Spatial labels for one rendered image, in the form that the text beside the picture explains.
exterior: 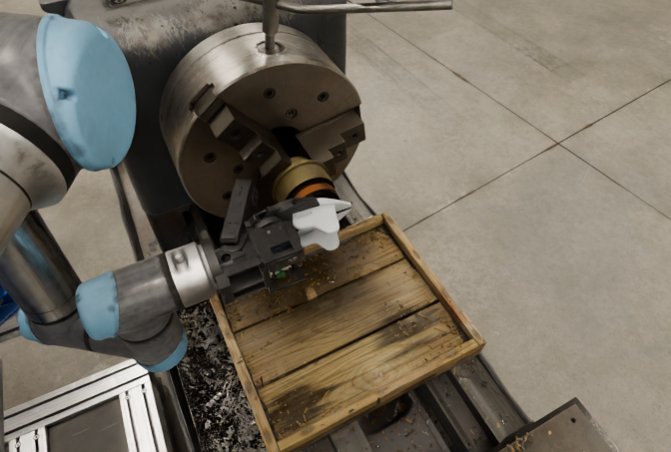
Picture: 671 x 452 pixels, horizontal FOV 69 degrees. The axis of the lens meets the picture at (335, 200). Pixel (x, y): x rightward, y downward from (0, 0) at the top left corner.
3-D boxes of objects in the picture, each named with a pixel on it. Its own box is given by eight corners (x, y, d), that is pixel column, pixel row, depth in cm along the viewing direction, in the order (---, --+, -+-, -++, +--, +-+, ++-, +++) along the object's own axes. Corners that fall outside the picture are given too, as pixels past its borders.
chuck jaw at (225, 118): (248, 142, 78) (190, 108, 69) (269, 120, 77) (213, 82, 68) (274, 187, 72) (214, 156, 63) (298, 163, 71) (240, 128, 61)
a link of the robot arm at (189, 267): (175, 273, 67) (159, 237, 61) (208, 261, 68) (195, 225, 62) (189, 318, 63) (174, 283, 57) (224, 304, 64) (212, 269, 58)
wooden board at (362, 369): (208, 295, 85) (203, 282, 82) (384, 223, 96) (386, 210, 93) (272, 465, 67) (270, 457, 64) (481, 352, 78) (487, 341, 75)
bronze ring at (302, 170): (262, 157, 70) (287, 200, 65) (320, 140, 74) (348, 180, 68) (266, 201, 77) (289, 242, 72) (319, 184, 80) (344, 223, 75)
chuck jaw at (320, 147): (286, 121, 79) (350, 92, 81) (292, 142, 83) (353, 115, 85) (315, 163, 72) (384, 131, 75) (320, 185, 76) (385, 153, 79)
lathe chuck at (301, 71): (177, 207, 89) (148, 46, 67) (331, 167, 101) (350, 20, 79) (191, 241, 83) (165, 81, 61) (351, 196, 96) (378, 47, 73)
